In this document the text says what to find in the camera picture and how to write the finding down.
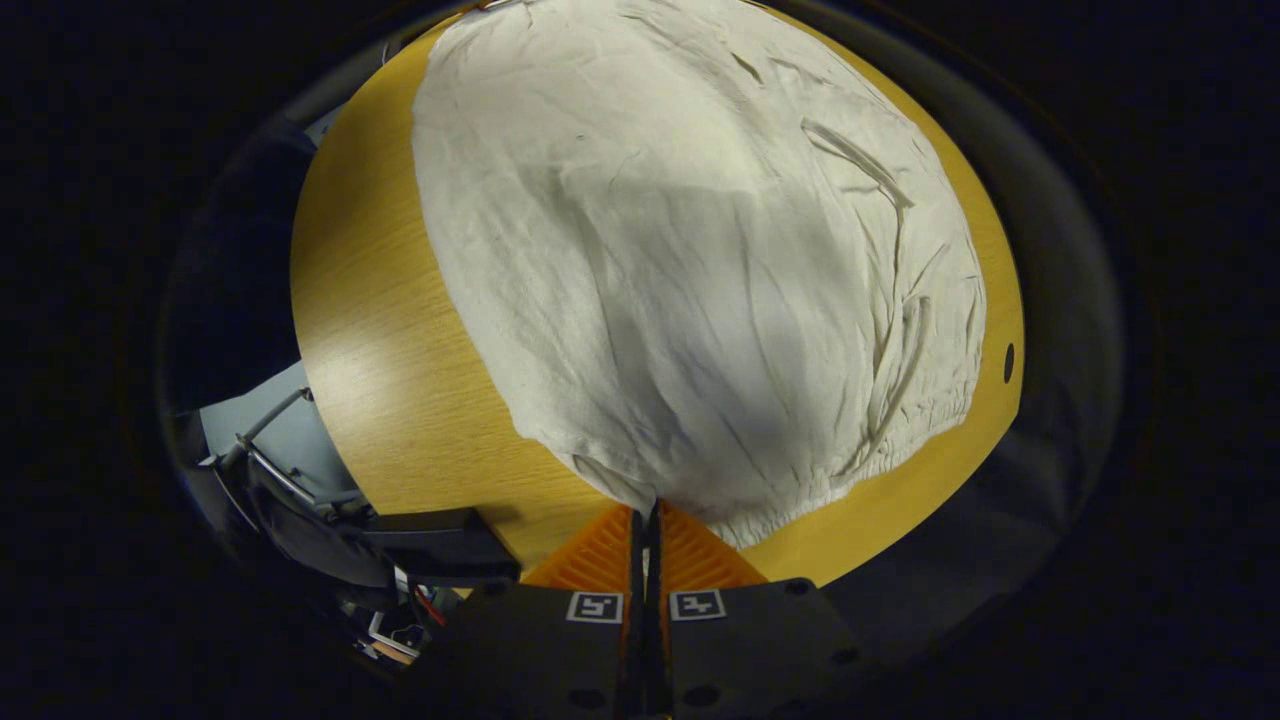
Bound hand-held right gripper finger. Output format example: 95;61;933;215
430;503;646;720
648;500;866;720

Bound white jeans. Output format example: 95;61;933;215
412;0;988;549

